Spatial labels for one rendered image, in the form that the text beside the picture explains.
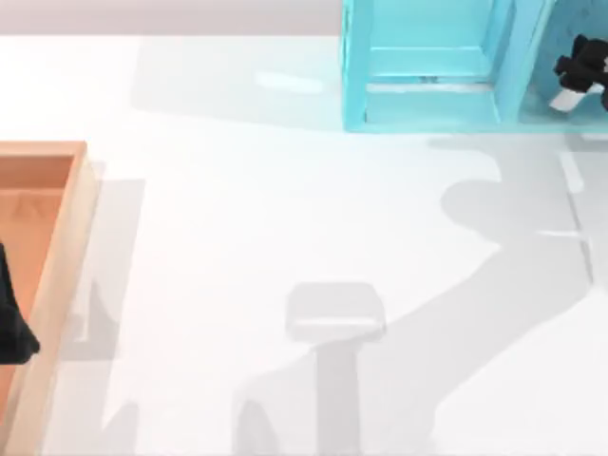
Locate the light blue rack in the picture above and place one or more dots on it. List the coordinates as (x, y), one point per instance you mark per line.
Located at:
(427, 57)

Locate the white object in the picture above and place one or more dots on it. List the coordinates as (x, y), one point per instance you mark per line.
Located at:
(565, 100)

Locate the salmon-coloured shallow box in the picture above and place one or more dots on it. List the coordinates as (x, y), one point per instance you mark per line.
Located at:
(62, 247)

